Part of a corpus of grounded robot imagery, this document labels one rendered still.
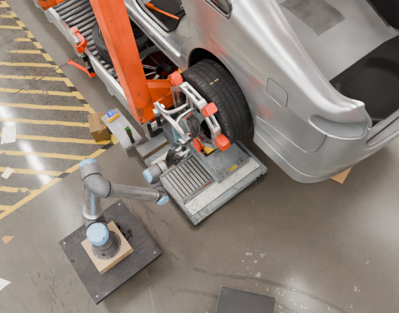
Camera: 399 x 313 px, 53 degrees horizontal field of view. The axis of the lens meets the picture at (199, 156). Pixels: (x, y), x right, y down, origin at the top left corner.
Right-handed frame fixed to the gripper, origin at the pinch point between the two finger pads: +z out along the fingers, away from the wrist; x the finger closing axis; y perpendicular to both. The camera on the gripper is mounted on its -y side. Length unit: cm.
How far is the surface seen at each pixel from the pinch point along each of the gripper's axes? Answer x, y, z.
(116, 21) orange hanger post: -60, -77, 0
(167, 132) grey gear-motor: -48, 44, 8
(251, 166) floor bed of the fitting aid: 13, 75, 55
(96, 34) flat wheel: -186, 32, 19
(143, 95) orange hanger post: -60, -2, 1
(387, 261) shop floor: 144, 83, 84
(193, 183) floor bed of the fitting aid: -8, 77, 4
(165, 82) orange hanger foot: -69, 11, 27
